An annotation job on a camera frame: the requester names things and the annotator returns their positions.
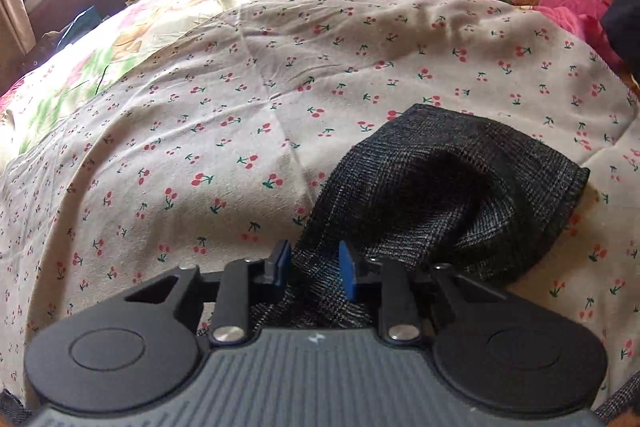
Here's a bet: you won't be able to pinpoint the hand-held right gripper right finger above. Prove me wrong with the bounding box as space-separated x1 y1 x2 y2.
338 241 507 344

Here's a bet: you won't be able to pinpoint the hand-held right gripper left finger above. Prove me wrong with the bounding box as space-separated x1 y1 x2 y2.
122 239 293 345

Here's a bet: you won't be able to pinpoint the dark grey plaid pants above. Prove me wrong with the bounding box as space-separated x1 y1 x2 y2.
0 103 640 427

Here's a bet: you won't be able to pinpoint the cherry print cloth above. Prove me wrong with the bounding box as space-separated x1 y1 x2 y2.
0 0 640 408

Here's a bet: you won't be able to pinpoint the cream floral bed sheet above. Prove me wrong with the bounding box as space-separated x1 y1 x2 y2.
0 0 321 158

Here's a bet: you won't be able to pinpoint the dark blue bag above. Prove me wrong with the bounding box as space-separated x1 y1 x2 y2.
56 5 104 52

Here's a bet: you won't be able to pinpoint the dark cloth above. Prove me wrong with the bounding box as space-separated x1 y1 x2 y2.
600 0 640 78

